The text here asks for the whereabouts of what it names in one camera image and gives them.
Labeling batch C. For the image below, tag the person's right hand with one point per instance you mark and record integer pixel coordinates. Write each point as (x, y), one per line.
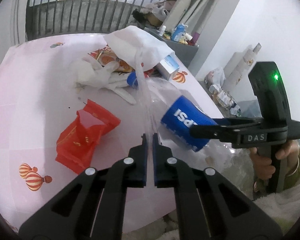
(263, 167)

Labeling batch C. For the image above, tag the small white bottle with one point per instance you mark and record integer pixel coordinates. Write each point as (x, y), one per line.
(162, 30)

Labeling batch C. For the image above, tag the rolled printed wallpaper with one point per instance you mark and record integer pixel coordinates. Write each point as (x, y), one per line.
(238, 66)

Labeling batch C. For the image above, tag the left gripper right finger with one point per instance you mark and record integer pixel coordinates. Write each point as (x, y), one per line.
(208, 205)

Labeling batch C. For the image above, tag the grey curtain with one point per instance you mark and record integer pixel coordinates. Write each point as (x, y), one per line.
(192, 13)

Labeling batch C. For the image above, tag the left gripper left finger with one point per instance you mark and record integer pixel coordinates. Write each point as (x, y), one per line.
(92, 206)

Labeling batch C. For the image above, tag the purple cup on cabinet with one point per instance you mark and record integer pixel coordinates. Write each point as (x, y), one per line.
(195, 37)

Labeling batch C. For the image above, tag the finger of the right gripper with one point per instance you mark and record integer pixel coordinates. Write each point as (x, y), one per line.
(222, 133)
(238, 121)

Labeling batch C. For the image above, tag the dark grey cabinet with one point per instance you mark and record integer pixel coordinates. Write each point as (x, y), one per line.
(185, 53)

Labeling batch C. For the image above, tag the small blue white box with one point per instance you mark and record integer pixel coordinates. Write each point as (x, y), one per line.
(168, 67)

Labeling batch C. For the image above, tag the white plastic bag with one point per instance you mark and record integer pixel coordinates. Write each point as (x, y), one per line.
(134, 45)

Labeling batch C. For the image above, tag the red plastic bag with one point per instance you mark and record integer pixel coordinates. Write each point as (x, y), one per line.
(76, 144)

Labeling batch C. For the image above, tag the clear Pepsi plastic bottle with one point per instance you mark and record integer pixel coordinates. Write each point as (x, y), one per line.
(172, 115)

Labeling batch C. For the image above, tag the white floor trash bag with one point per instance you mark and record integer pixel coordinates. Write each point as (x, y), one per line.
(215, 77)

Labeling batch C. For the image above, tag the blue detergent bottle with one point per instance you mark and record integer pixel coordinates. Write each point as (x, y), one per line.
(179, 32)

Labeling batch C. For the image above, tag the white cloth gloves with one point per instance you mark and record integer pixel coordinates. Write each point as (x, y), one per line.
(91, 74)

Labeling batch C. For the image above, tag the metal balcony railing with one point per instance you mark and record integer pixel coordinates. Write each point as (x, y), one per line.
(57, 17)

